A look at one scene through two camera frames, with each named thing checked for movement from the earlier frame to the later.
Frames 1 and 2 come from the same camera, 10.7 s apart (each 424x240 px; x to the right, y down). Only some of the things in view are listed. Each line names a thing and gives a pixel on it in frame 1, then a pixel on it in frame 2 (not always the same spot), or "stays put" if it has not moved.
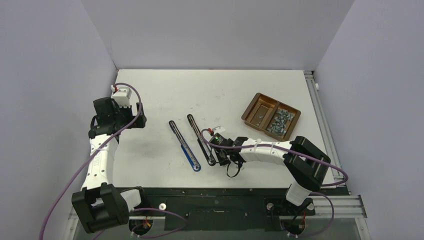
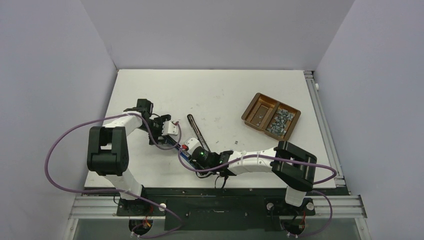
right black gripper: [222, 160] -> [197, 165]
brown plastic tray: [275, 118] stays put
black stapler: [211, 161] stays put
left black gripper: [128, 111] -> [160, 121]
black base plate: [221, 209] stays put
